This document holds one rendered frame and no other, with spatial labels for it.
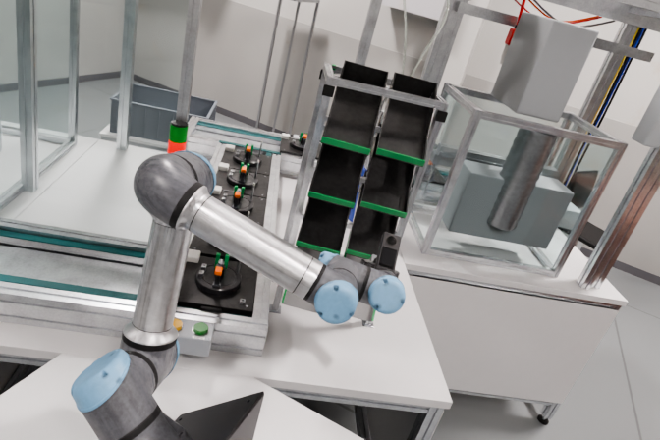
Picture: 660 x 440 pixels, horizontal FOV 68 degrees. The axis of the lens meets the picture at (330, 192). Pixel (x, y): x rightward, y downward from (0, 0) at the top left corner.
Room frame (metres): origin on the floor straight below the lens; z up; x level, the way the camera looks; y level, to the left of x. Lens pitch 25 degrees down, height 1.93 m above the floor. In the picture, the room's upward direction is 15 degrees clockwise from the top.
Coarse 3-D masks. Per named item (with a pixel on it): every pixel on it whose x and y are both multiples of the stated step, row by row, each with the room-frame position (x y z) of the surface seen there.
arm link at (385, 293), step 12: (372, 276) 0.85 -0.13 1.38; (384, 276) 0.84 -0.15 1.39; (372, 288) 0.81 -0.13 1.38; (384, 288) 0.81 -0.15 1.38; (396, 288) 0.82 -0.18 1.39; (360, 300) 0.83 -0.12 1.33; (372, 300) 0.80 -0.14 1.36; (384, 300) 0.80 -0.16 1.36; (396, 300) 0.81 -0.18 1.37; (384, 312) 0.80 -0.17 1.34
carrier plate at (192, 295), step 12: (192, 264) 1.28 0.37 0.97; (228, 264) 1.33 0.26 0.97; (192, 276) 1.22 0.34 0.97; (252, 276) 1.30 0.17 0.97; (192, 288) 1.17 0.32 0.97; (240, 288) 1.23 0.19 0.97; (252, 288) 1.25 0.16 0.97; (180, 300) 1.11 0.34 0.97; (192, 300) 1.12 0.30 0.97; (204, 300) 1.13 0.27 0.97; (216, 300) 1.15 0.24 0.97; (228, 300) 1.16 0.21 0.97; (252, 300) 1.19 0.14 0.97; (228, 312) 1.13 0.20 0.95; (240, 312) 1.13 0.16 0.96
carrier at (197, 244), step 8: (248, 216) 1.52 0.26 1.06; (192, 240) 1.42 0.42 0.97; (200, 240) 1.43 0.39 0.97; (192, 248) 1.37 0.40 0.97; (200, 248) 1.38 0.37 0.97; (208, 248) 1.39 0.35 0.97; (216, 248) 1.40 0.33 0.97; (208, 256) 1.36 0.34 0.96; (224, 256) 1.37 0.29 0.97; (232, 256) 1.38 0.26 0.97
